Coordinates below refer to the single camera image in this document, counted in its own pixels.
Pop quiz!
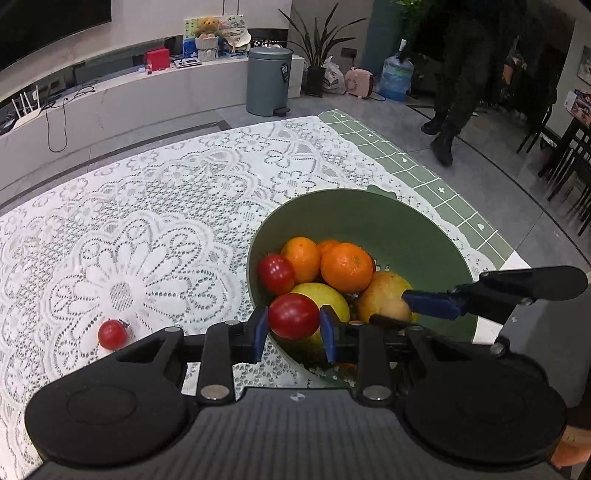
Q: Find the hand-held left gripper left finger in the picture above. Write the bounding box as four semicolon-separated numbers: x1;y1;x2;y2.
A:
115;307;269;406

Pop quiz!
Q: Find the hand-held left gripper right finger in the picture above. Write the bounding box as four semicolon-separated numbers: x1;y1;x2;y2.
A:
320;307;535;407

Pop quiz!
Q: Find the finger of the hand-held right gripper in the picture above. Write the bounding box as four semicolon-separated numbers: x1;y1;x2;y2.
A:
402;281;534;324
369;314;416;329

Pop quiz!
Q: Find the yellow pear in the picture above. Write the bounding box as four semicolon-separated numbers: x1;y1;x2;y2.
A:
355;271;421;326

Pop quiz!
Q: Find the red tomato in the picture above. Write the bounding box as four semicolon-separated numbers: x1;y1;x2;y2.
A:
257;254;296;296
269;293;321;341
98;319;129;350

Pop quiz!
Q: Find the green bowl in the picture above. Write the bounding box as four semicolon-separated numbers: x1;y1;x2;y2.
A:
246;188;477;388

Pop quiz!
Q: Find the yellow lemon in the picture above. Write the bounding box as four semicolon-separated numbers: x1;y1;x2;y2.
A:
290;282;351;354

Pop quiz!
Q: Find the green grid tablecloth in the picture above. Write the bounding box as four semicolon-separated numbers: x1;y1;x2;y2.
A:
318;109;532;273

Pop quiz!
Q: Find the dark dining table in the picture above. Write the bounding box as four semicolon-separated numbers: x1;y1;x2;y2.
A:
538;115;591;227

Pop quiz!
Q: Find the dark dining chair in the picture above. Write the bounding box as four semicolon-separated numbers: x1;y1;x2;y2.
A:
516;104;559;155

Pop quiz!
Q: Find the white lace tablecloth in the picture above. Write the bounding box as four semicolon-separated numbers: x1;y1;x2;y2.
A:
0;115;497;467

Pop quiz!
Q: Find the colourful printed box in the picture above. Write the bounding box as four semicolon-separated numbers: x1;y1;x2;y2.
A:
566;90;591;125

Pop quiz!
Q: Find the blue water jug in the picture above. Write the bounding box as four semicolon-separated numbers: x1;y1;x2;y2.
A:
379;39;415;102

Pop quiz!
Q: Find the pink heater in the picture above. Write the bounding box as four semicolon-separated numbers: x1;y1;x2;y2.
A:
345;67;376;100

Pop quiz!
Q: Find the white plastic bag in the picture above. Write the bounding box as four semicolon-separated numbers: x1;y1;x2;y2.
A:
322;56;346;95

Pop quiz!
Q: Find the grey pedal trash can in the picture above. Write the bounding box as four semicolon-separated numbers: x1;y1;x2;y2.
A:
246;46;294;116

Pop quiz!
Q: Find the white television cabinet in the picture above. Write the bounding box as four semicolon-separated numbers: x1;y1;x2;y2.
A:
0;48;305;190

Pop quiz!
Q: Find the potted green plant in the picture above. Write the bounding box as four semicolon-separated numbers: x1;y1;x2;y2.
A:
278;2;365;97

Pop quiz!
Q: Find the red box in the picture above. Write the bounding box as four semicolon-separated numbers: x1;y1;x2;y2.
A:
146;47;171;72

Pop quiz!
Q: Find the white hand fan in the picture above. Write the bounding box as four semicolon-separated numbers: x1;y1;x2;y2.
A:
224;25;252;54

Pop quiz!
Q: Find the yellow teddy bear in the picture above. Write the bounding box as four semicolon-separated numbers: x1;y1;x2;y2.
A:
191;16;221;40

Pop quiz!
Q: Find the white router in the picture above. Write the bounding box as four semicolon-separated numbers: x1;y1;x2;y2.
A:
9;85;44;134

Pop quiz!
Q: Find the black television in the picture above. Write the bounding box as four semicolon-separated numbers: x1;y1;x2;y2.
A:
0;0;112;72

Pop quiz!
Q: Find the black cable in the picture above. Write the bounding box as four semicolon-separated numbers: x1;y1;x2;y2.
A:
44;78;100;153

